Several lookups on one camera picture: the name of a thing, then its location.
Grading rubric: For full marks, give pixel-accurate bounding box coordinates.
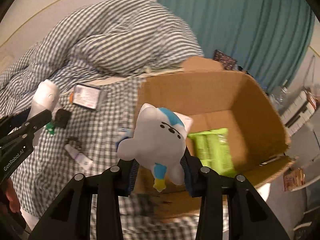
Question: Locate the small black object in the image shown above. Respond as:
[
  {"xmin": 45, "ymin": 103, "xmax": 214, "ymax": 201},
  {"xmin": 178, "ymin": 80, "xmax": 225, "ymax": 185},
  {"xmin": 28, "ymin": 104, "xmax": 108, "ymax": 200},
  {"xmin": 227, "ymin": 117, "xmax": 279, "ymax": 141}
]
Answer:
[{"xmin": 54, "ymin": 109, "xmax": 72, "ymax": 128}]

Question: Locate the white and blue plush toy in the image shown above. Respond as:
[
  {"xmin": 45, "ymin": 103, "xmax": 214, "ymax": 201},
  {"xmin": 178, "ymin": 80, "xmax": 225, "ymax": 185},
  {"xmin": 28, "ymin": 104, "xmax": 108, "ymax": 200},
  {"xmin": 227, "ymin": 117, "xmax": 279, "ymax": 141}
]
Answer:
[{"xmin": 115, "ymin": 103, "xmax": 194, "ymax": 193}]

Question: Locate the white and purple tube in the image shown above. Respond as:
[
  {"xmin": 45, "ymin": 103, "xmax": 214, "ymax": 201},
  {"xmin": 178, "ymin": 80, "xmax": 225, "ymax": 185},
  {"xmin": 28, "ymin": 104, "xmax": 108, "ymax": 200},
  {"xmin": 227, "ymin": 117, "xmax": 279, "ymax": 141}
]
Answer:
[{"xmin": 64, "ymin": 144, "xmax": 93, "ymax": 173}]

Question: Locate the dark patterned bag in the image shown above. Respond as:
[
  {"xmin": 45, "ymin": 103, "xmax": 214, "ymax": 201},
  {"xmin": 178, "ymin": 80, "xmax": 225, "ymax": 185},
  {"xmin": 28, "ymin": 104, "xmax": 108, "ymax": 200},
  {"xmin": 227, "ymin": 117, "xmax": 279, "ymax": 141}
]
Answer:
[{"xmin": 212, "ymin": 49, "xmax": 238, "ymax": 70}]

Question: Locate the teal curtain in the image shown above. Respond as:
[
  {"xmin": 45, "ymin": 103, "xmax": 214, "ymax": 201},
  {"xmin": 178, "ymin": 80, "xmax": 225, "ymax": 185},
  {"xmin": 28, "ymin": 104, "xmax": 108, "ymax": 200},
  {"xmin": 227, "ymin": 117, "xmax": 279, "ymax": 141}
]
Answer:
[{"xmin": 157, "ymin": 0, "xmax": 315, "ymax": 93}]

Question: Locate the white shelf unit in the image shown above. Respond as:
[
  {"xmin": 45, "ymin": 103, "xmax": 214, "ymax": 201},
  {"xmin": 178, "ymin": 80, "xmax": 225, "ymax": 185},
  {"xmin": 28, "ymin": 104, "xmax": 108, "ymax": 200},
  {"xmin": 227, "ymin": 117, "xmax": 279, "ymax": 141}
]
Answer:
[{"xmin": 285, "ymin": 90, "xmax": 318, "ymax": 133}]

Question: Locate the grey checked blanket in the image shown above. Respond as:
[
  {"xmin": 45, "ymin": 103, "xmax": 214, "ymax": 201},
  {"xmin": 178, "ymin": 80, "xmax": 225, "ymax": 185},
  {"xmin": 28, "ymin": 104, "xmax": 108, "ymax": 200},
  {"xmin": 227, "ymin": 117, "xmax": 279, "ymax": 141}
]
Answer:
[{"xmin": 0, "ymin": 75, "xmax": 230, "ymax": 240}]

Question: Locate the clear plastic box with label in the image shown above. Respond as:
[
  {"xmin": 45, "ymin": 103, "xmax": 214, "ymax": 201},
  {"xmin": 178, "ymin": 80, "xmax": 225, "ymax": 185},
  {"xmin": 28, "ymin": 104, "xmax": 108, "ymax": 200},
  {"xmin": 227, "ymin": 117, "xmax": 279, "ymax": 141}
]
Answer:
[{"xmin": 72, "ymin": 84, "xmax": 102, "ymax": 112}]

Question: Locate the white plastic bottle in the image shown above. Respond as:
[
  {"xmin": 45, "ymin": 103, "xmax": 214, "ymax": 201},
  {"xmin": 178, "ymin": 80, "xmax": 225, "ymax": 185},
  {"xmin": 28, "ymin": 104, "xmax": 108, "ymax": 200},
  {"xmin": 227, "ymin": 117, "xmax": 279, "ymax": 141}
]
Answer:
[{"xmin": 27, "ymin": 79, "xmax": 60, "ymax": 147}]

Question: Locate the green packet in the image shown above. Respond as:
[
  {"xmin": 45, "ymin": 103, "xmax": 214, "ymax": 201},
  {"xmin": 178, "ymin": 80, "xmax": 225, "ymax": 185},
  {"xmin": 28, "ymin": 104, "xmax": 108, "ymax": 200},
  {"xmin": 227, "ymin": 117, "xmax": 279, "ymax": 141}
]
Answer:
[{"xmin": 187, "ymin": 128, "xmax": 237, "ymax": 177}]

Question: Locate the printed snack packet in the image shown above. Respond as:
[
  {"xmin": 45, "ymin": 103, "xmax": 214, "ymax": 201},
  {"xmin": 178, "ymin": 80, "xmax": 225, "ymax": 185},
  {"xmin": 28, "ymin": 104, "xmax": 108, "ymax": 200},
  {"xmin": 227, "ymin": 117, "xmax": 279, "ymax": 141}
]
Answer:
[{"xmin": 283, "ymin": 169, "xmax": 306, "ymax": 192}]

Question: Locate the grey checked duvet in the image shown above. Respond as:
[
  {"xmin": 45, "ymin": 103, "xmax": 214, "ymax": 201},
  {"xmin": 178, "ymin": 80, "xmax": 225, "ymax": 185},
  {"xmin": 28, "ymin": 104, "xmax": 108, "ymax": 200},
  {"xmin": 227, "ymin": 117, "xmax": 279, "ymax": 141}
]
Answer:
[{"xmin": 0, "ymin": 0, "xmax": 205, "ymax": 98}]

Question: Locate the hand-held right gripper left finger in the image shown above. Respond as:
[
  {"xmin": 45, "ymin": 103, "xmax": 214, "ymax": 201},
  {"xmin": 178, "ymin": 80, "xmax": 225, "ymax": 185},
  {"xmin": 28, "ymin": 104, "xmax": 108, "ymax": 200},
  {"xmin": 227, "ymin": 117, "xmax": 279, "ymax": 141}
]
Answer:
[{"xmin": 27, "ymin": 159, "xmax": 139, "ymax": 240}]

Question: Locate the brown cardboard box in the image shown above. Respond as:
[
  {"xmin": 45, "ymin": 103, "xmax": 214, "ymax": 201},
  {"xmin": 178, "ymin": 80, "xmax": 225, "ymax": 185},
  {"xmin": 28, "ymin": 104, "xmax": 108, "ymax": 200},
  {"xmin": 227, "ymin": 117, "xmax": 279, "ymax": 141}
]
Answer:
[{"xmin": 132, "ymin": 56, "xmax": 298, "ymax": 218}]

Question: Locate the person's left hand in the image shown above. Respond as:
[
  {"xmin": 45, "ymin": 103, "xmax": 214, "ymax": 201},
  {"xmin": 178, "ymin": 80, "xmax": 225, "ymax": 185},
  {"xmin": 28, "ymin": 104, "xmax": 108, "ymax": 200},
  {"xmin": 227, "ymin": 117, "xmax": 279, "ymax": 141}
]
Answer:
[{"xmin": 5, "ymin": 180, "xmax": 22, "ymax": 213}]

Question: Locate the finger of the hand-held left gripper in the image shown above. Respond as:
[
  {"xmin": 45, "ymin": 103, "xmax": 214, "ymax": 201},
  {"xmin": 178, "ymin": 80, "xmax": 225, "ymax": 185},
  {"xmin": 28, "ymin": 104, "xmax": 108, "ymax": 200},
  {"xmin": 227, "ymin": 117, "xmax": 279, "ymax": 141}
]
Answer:
[
  {"xmin": 7, "ymin": 109, "xmax": 52, "ymax": 145},
  {"xmin": 0, "ymin": 111, "xmax": 28, "ymax": 133}
]

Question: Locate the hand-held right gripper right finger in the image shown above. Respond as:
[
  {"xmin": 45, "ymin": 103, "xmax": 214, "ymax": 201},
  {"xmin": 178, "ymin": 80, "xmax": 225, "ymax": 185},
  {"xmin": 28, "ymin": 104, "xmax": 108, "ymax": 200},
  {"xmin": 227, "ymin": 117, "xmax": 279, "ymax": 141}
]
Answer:
[{"xmin": 181, "ymin": 152, "xmax": 290, "ymax": 240}]

